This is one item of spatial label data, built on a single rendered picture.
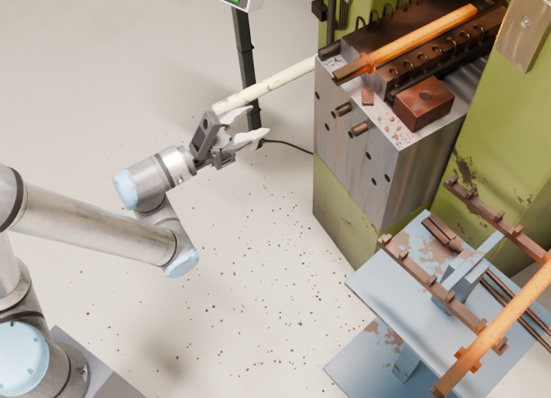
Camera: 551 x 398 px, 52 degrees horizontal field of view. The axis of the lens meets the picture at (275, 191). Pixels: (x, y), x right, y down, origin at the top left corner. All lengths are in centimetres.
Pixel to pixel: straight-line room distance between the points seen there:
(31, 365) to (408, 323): 85
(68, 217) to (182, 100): 176
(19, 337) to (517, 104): 121
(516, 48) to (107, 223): 88
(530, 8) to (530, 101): 22
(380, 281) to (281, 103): 143
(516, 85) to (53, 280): 183
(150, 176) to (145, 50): 178
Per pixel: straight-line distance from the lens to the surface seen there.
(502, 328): 116
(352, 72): 146
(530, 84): 132
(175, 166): 131
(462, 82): 161
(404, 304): 143
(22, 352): 140
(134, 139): 269
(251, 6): 170
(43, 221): 104
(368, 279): 144
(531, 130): 137
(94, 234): 112
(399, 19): 164
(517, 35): 126
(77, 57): 312
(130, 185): 131
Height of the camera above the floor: 209
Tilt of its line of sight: 59 degrees down
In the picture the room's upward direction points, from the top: 5 degrees counter-clockwise
